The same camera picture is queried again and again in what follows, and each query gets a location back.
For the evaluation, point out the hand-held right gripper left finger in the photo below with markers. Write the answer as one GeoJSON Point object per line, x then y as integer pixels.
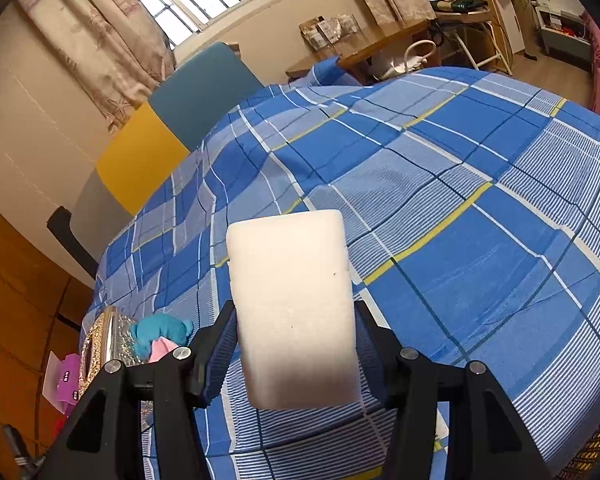
{"type": "Point", "coordinates": [220, 365]}

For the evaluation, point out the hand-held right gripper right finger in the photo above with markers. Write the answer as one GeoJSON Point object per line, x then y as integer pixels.
{"type": "Point", "coordinates": [365, 355]}

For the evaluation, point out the multicoloured padded headboard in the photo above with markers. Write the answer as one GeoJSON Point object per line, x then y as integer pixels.
{"type": "Point", "coordinates": [200, 90]}

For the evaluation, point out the silver ornate box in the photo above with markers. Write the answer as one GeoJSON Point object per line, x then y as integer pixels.
{"type": "Point", "coordinates": [115, 335]}

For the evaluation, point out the woven mat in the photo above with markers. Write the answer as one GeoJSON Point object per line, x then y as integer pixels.
{"type": "Point", "coordinates": [592, 450]}

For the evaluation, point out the pink cloth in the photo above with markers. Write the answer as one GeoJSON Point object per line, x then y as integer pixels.
{"type": "Point", "coordinates": [160, 350]}

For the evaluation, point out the white sponge block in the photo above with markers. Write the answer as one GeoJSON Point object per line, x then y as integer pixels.
{"type": "Point", "coordinates": [290, 300]}

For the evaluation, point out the white appliance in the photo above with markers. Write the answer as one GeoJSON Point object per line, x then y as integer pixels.
{"type": "Point", "coordinates": [405, 60]}

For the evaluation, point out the purple packet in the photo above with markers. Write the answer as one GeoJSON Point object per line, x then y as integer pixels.
{"type": "Point", "coordinates": [67, 380]}

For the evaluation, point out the wooden desk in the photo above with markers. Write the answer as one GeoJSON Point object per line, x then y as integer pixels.
{"type": "Point", "coordinates": [375, 46]}

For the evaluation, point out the clear desk organiser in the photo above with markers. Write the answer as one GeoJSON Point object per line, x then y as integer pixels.
{"type": "Point", "coordinates": [327, 30]}

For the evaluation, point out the blue plaid bedsheet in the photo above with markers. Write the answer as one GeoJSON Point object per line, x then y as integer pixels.
{"type": "Point", "coordinates": [455, 160]}

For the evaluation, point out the white cabinet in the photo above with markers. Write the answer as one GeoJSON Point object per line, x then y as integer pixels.
{"type": "Point", "coordinates": [505, 10]}

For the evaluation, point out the teal cloth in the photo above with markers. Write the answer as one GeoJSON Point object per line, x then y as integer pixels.
{"type": "Point", "coordinates": [155, 330]}

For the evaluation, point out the grey storage box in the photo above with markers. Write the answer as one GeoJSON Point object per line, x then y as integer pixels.
{"type": "Point", "coordinates": [562, 35]}

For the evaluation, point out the green tool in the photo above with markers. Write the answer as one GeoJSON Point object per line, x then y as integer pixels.
{"type": "Point", "coordinates": [460, 4]}

